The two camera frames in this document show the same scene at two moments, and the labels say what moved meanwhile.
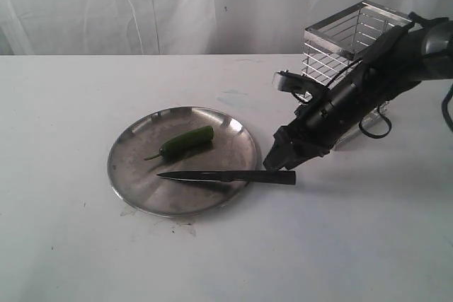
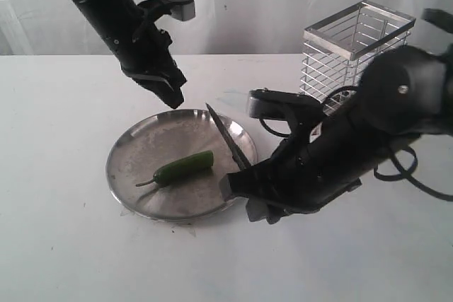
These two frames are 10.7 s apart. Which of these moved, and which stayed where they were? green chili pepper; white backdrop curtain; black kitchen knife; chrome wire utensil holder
Moved: green chili pepper; black kitchen knife
Stayed: chrome wire utensil holder; white backdrop curtain
